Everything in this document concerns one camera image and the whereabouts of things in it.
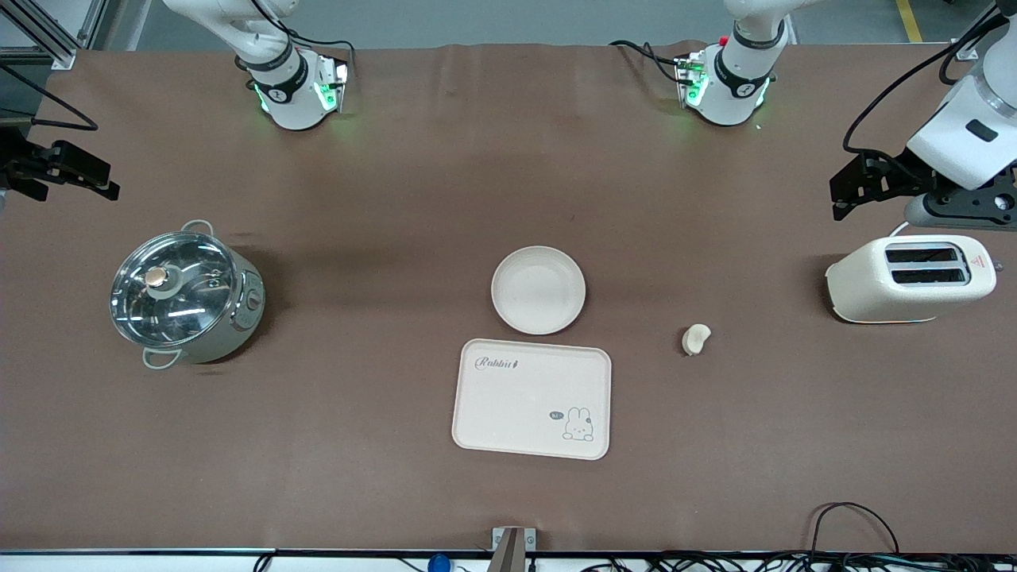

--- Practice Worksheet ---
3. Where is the cream round plate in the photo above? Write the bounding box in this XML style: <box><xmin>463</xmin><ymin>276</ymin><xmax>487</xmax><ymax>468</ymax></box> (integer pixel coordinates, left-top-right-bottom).
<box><xmin>490</xmin><ymin>245</ymin><xmax>587</xmax><ymax>336</ymax></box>

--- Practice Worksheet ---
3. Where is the cream two-slot toaster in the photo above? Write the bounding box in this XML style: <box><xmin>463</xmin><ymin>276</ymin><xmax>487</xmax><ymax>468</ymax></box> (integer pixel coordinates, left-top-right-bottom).
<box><xmin>825</xmin><ymin>234</ymin><xmax>999</xmax><ymax>325</ymax></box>

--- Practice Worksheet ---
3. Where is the glass pot lid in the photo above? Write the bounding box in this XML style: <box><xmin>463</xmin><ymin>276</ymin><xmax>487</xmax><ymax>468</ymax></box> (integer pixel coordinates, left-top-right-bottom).
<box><xmin>110</xmin><ymin>231</ymin><xmax>240</xmax><ymax>349</ymax></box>

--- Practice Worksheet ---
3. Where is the pale green electric pot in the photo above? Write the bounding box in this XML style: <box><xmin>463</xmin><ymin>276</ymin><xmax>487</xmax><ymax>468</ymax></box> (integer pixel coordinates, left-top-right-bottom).
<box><xmin>111</xmin><ymin>219</ymin><xmax>267</xmax><ymax>371</ymax></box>

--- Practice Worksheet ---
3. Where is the brown table cover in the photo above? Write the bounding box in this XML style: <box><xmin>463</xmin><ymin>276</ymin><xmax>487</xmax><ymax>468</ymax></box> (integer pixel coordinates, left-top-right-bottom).
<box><xmin>0</xmin><ymin>41</ymin><xmax>1017</xmax><ymax>555</ymax></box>

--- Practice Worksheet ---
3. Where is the cream rabbit print tray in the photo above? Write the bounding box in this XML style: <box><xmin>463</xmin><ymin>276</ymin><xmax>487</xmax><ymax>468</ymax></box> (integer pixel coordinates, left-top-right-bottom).
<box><xmin>451</xmin><ymin>338</ymin><xmax>613</xmax><ymax>461</ymax></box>

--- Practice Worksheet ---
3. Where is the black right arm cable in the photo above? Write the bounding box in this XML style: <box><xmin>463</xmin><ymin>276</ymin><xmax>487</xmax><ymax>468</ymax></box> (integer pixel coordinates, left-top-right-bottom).
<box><xmin>0</xmin><ymin>62</ymin><xmax>99</xmax><ymax>133</ymax></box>

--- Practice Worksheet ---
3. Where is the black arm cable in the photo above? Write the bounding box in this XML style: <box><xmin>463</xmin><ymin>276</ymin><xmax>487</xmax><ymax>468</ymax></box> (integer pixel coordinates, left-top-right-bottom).
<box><xmin>0</xmin><ymin>62</ymin><xmax>99</xmax><ymax>133</ymax></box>
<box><xmin>841</xmin><ymin>0</ymin><xmax>1017</xmax><ymax>157</ymax></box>

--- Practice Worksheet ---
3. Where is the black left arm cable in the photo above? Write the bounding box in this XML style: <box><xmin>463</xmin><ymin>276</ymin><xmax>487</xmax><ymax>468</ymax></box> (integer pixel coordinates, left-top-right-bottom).
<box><xmin>841</xmin><ymin>0</ymin><xmax>1017</xmax><ymax>157</ymax></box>

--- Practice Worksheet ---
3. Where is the aluminium frame post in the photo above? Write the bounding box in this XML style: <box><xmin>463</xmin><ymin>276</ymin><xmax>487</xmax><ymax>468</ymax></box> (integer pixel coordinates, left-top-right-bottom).
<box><xmin>0</xmin><ymin>0</ymin><xmax>106</xmax><ymax>71</ymax></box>
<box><xmin>951</xmin><ymin>0</ymin><xmax>1002</xmax><ymax>62</ymax></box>

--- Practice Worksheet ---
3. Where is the black looped table-edge cable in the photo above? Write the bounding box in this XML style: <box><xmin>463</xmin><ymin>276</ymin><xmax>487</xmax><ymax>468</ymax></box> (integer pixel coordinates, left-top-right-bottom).
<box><xmin>810</xmin><ymin>501</ymin><xmax>901</xmax><ymax>557</ymax></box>

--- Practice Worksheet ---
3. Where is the black cable bundle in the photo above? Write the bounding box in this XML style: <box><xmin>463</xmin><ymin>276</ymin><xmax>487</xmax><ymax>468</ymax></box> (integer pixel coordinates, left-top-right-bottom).
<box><xmin>580</xmin><ymin>551</ymin><xmax>1017</xmax><ymax>572</ymax></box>

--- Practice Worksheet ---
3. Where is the metal table-edge bracket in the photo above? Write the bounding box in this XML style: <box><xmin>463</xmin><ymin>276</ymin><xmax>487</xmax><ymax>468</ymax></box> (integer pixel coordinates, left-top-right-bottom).
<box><xmin>491</xmin><ymin>526</ymin><xmax>538</xmax><ymax>572</ymax></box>

